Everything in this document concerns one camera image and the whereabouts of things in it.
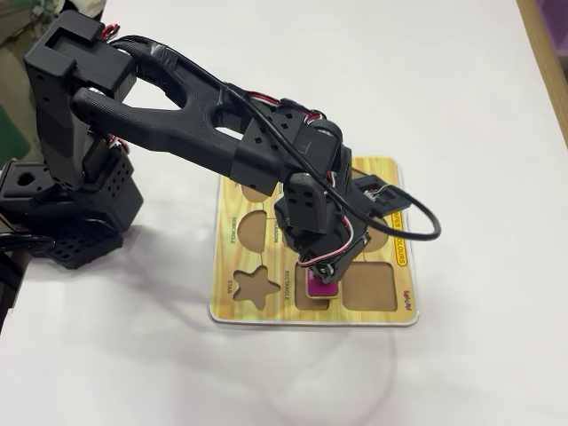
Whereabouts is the wooden shape puzzle board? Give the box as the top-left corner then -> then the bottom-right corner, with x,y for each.
207,155 -> 422,329

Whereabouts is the red white servo wire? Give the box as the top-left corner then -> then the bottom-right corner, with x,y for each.
296,224 -> 372,270

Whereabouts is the black power cable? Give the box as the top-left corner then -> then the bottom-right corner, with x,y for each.
0,233 -> 57,258

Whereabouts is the green fabric item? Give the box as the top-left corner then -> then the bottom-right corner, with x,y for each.
0,104 -> 32,156

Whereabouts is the white crumpled cloth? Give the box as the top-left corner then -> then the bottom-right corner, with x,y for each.
66,0 -> 107,14

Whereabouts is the light wooden edge strip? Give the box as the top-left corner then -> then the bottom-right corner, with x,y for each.
516,0 -> 568,150

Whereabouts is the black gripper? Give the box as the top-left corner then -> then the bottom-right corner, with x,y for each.
274,172 -> 370,286

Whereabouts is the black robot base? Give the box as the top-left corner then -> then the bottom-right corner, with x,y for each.
0,159 -> 146,272

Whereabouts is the black camera cable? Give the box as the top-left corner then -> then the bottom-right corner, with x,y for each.
110,35 -> 444,244

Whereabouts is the pink rectangle piece yellow pin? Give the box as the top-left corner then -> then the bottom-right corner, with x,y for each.
304,270 -> 339,304

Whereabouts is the purple fabric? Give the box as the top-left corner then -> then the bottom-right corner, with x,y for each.
534,0 -> 568,72

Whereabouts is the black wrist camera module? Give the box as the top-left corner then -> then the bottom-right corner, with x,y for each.
350,174 -> 412,219

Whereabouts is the floral patterned cloth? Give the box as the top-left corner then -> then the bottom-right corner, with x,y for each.
0,0 -> 63,50

